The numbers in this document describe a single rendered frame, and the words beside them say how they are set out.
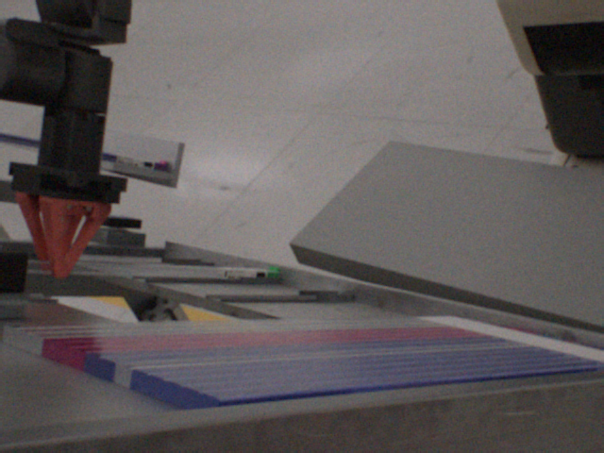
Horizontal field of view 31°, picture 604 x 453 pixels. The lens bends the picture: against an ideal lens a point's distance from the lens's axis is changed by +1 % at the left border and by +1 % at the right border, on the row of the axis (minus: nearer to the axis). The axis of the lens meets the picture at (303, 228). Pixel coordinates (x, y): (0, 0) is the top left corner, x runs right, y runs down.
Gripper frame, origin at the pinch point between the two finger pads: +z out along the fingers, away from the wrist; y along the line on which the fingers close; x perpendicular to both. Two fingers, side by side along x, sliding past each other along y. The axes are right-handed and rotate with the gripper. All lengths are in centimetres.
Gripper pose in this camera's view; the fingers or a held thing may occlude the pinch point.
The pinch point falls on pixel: (56, 267)
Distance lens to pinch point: 103.7
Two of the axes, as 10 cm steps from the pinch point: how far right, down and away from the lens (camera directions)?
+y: 7.2, 1.3, -6.8
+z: -1.4, 9.9, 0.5
